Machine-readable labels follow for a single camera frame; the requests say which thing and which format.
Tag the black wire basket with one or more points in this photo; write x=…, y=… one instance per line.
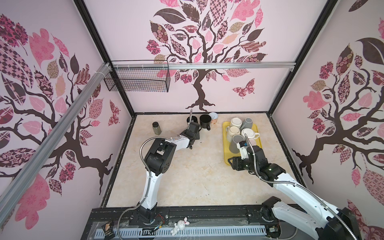
x=139, y=76

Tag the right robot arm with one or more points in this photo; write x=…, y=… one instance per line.
x=316, y=217

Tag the aluminium rail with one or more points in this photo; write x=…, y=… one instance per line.
x=203, y=66
x=22, y=181

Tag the grey mug rear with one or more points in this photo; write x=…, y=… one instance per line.
x=247, y=123

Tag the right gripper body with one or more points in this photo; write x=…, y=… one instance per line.
x=241, y=164

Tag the yellow plastic tray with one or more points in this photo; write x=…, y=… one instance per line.
x=226, y=144

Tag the aluminium rail back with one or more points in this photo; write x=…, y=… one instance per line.
x=203, y=66

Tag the white slotted cable duct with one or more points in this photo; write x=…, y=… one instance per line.
x=193, y=232

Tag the white mug rear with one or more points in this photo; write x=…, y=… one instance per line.
x=236, y=122

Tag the cream mug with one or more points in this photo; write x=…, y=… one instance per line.
x=231, y=132

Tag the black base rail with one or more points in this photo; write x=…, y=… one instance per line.
x=104, y=223

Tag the spice jar black lid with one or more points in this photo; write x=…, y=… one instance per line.
x=156, y=128

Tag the all black mug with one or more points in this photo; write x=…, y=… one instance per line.
x=205, y=121

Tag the grey mug front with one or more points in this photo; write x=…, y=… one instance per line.
x=234, y=145

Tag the black mug white base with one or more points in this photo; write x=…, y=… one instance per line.
x=193, y=119

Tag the aluminium rail left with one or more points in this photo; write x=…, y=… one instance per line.
x=22, y=181

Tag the white ribbed mug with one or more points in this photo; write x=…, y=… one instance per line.
x=250, y=134

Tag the white bunny figurine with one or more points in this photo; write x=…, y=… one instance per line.
x=180, y=226

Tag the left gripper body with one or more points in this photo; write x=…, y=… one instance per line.
x=196, y=136

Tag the grey mug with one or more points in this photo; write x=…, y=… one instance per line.
x=247, y=123
x=234, y=145

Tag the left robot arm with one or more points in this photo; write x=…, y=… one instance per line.
x=156, y=154

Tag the pink mug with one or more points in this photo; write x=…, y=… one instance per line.
x=252, y=142

